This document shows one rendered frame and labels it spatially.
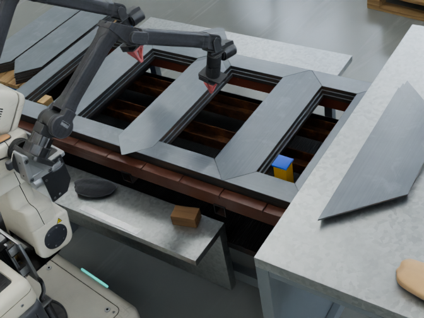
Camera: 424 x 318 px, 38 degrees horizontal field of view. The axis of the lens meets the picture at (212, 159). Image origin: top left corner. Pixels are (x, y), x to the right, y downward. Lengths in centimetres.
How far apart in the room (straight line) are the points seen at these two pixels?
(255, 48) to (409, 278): 176
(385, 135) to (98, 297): 142
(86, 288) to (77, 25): 143
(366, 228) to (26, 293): 115
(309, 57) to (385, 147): 111
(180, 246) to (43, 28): 168
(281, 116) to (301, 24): 234
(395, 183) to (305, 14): 314
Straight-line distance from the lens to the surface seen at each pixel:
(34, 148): 201
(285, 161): 222
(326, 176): 192
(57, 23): 352
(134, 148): 244
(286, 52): 304
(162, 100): 266
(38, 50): 332
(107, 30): 205
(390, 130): 205
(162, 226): 236
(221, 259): 244
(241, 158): 229
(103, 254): 327
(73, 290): 281
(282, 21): 482
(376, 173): 189
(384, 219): 180
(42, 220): 234
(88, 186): 258
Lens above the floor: 239
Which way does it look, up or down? 41 degrees down
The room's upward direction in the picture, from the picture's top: 11 degrees counter-clockwise
